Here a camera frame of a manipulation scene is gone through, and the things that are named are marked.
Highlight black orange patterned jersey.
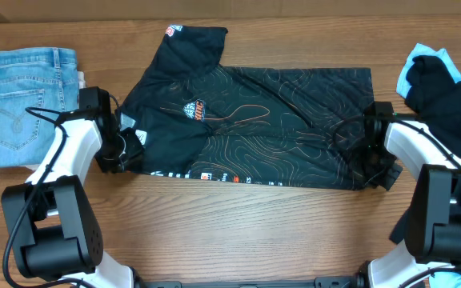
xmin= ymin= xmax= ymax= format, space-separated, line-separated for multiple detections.
xmin=120 ymin=25 xmax=375 ymax=190

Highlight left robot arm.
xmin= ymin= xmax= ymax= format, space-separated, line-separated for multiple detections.
xmin=1 ymin=86 xmax=145 ymax=288

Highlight plain black garment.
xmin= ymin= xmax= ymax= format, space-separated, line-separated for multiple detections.
xmin=398 ymin=56 xmax=461 ymax=236

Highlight folded blue denim jeans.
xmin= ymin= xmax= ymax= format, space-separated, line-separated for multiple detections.
xmin=0 ymin=47 xmax=79 ymax=168

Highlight light blue shirt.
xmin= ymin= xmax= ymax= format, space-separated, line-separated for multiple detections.
xmin=396 ymin=43 xmax=461 ymax=288

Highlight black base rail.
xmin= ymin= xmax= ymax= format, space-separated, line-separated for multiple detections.
xmin=134 ymin=276 xmax=366 ymax=288

